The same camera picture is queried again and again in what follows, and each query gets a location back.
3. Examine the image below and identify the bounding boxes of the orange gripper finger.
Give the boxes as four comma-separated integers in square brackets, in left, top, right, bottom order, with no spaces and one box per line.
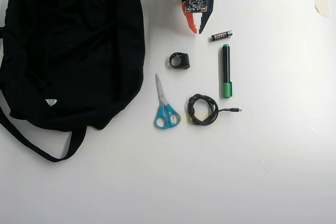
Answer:
[181,3,198,35]

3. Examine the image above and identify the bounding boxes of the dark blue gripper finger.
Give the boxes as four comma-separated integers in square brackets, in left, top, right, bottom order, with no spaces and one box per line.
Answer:
[198,0,216,35]

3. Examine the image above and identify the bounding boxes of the green and black marker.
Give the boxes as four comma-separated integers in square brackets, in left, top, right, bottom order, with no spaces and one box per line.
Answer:
[219,44,233,99]

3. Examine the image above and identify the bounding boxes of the black fabric bag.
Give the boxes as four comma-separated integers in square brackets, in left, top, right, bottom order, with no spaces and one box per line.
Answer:
[0,0,146,164]

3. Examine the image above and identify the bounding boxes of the black AA battery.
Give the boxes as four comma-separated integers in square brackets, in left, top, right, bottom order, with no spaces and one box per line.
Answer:
[211,30,233,42]

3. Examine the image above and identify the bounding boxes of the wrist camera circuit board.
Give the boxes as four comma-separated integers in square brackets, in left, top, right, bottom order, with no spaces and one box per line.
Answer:
[183,0,208,14]

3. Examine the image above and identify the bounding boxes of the black perforated ring device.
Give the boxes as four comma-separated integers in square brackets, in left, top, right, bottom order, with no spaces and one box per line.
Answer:
[165,52,191,70]

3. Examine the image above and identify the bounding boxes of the blue handled scissors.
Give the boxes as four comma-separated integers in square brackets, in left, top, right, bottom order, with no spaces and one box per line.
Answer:
[153,73,182,130]

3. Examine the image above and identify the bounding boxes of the black braided USB cable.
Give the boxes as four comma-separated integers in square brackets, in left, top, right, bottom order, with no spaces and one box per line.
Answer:
[187,93,243,126]

